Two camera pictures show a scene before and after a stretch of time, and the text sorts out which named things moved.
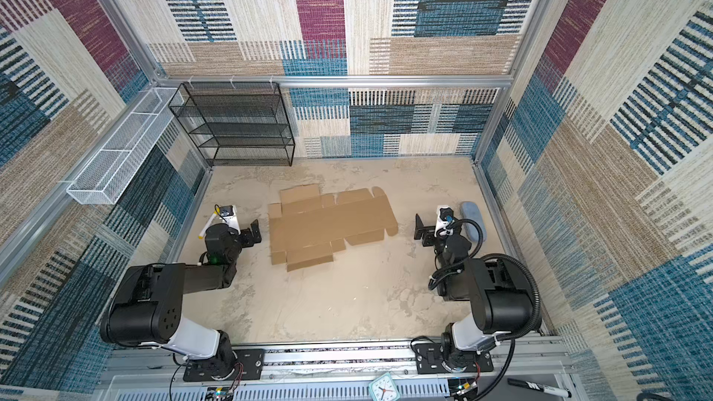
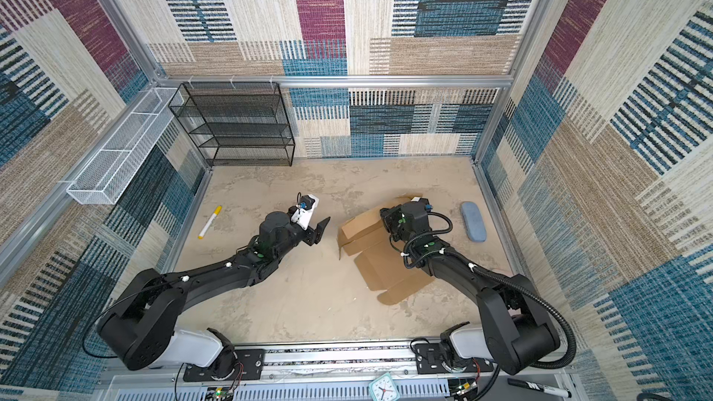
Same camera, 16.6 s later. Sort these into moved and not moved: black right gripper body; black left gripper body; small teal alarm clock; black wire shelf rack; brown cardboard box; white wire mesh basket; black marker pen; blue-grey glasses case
Moved: brown cardboard box; black right gripper body; black left gripper body
Not moved: small teal alarm clock; black wire shelf rack; black marker pen; white wire mesh basket; blue-grey glasses case
